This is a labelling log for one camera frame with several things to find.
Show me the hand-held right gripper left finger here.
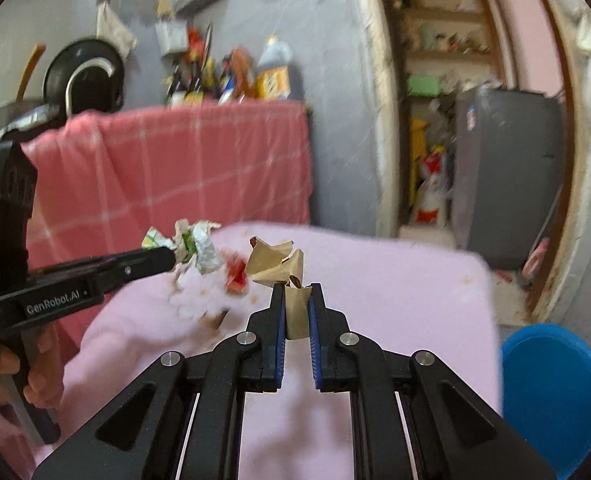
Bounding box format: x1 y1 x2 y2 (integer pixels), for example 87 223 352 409
33 282 289 480

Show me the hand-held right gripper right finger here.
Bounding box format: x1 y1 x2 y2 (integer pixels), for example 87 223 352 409
308 282 559 480

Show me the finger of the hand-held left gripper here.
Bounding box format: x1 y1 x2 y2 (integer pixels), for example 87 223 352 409
93 246 177 293

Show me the green white wrapper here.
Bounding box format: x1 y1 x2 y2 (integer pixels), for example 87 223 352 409
143 219 225 277

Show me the torn brown paper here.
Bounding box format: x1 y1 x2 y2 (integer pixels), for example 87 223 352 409
246 236 310 341

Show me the person's left forearm pink sleeve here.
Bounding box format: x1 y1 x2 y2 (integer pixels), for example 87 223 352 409
0 395 44 478

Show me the person's left hand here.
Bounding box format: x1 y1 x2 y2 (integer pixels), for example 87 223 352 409
0 325 65 408

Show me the red snack packet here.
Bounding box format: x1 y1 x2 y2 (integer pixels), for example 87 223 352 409
224 257 251 295

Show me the red plaid cloth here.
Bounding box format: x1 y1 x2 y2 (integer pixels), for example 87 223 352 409
20 100 312 361

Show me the black round pan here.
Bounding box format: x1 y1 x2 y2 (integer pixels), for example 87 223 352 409
43 37 126 116

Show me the red white plastic bag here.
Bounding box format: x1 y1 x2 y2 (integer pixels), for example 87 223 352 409
414 146 455 226

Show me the yellow bottle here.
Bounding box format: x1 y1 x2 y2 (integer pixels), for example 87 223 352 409
409 117 429 202

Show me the row of condiment bottles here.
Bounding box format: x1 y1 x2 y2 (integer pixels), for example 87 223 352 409
164 25 296 107

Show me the beige hanging cloth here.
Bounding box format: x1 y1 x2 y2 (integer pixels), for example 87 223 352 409
96 0 139 58

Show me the blue plastic stool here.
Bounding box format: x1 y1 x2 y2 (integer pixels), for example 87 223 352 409
499 324 591 480

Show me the grey refrigerator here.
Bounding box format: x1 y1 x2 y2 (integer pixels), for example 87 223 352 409
450 85 566 271

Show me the green container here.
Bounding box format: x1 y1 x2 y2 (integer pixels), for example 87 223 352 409
408 75 442 99

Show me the row of shelf knickknacks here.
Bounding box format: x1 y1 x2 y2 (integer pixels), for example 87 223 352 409
393 0 491 53

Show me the wooden shelf unit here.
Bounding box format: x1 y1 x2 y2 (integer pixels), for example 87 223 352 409
380 0 511 231

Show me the pink door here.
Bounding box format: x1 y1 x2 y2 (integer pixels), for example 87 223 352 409
488 0 569 96

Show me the wooden handle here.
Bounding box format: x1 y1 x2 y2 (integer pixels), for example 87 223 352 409
18 42 47 102

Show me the white wall box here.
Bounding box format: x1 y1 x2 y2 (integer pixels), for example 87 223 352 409
156 20 189 56

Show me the wooden door frame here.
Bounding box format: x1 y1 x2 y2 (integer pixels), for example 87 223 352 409
525 0 591 322

